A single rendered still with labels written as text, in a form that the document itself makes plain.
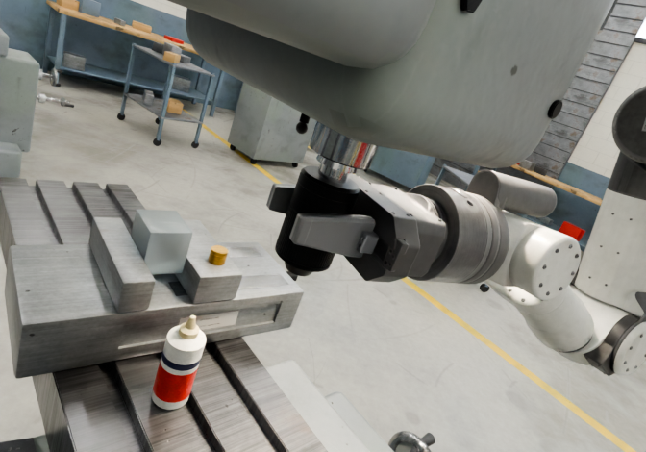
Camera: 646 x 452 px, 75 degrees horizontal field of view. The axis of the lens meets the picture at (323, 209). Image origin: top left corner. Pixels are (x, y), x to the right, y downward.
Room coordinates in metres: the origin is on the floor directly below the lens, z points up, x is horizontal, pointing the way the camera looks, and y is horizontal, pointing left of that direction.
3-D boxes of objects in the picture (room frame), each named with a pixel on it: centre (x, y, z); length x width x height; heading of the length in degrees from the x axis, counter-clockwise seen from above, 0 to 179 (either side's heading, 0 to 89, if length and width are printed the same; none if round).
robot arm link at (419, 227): (0.35, -0.07, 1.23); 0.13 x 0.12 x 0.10; 33
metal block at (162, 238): (0.47, 0.18, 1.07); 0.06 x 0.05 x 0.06; 45
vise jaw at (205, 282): (0.51, 0.14, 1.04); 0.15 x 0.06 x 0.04; 45
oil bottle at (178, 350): (0.36, 0.09, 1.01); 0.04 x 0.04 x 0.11
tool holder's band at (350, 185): (0.30, 0.00, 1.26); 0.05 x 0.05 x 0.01
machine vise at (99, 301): (0.49, 0.16, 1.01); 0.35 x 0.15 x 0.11; 135
